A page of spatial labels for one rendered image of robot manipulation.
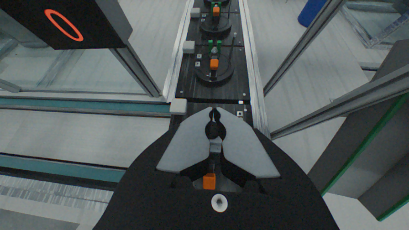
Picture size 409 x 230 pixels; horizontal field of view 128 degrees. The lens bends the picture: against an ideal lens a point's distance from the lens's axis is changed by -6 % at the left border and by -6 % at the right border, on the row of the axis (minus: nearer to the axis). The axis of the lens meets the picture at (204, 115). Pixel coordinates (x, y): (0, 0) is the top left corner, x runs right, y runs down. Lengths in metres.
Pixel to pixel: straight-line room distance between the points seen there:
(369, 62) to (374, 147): 0.76
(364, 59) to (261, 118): 0.78
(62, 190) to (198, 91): 0.45
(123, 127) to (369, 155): 0.61
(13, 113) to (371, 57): 1.70
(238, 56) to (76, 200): 0.64
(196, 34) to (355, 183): 0.64
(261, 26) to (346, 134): 0.76
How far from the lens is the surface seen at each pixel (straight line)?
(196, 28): 0.62
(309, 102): 0.64
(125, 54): 0.29
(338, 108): 0.26
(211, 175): 0.21
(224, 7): 0.79
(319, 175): 0.32
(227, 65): 0.42
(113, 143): 0.47
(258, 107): 0.39
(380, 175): 0.41
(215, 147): 0.22
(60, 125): 0.65
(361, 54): 1.07
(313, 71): 0.77
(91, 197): 0.45
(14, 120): 0.85
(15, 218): 2.38
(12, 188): 0.62
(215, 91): 0.37
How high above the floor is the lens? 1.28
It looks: 67 degrees down
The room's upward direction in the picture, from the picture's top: 4 degrees counter-clockwise
